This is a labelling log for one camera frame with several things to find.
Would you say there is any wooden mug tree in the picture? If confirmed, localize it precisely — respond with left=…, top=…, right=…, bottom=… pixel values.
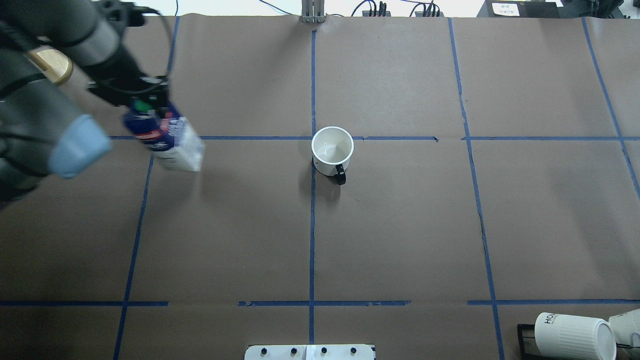
left=27, top=48, right=74, bottom=86

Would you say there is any blue milk carton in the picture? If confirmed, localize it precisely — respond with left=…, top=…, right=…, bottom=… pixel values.
left=122, top=100, right=206, bottom=173

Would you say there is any black wire mug rack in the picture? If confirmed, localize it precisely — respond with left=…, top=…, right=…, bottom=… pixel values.
left=516, top=323, right=539, bottom=360

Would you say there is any black box device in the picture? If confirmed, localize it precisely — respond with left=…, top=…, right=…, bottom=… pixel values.
left=476, top=0, right=561, bottom=19

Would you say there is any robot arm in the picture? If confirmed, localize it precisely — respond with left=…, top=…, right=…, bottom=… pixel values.
left=1, top=0, right=173, bottom=207

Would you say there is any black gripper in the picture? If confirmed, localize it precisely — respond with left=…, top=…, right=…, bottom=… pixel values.
left=87, top=48, right=170, bottom=119

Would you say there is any aluminium frame post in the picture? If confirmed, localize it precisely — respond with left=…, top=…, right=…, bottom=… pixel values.
left=300, top=0, right=327, bottom=24

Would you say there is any white smiley mug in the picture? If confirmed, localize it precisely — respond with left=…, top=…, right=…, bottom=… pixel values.
left=311, top=126, right=355, bottom=186

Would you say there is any white ribbed HOME mug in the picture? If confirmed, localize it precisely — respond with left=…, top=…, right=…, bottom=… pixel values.
left=534, top=312, right=617, bottom=360

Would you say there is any white mounting pillar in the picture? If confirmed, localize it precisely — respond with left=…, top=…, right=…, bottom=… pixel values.
left=244, top=343, right=377, bottom=360

